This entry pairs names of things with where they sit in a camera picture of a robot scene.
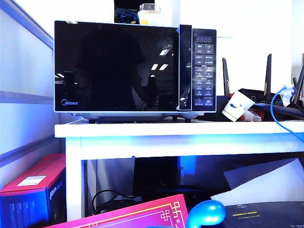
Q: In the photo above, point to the black glass microwave door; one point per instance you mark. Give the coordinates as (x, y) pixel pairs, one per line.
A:
(114, 66)

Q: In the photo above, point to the clear plastic snack box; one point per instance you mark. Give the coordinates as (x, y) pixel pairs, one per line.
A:
(149, 17)

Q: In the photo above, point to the black Midea microwave oven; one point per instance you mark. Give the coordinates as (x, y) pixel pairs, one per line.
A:
(205, 71)

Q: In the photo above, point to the pink box gold pattern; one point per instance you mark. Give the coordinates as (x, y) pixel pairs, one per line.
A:
(142, 213)

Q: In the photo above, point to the small red white box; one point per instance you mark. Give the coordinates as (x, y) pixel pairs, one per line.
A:
(253, 116)

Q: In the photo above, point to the red and blue cardboard box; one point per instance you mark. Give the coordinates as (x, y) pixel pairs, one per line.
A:
(28, 171)

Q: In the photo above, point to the black box yellow label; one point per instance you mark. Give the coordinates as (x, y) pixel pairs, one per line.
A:
(273, 213)

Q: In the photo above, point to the white table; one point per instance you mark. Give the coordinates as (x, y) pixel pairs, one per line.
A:
(166, 129)

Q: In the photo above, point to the black computer case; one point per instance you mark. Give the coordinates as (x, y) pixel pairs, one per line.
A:
(154, 171)

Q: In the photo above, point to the black flat electronics device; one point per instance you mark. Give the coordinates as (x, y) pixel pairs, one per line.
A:
(171, 194)

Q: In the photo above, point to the white paper cup blue print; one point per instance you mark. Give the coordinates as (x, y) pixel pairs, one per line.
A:
(235, 104)

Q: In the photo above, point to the black router with antennas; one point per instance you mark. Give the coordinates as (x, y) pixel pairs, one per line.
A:
(261, 95)

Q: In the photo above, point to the blue rounded plastic object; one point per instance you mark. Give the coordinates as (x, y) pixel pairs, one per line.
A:
(206, 211)

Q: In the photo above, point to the white foam sheet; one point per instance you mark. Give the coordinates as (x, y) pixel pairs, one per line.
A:
(266, 183)

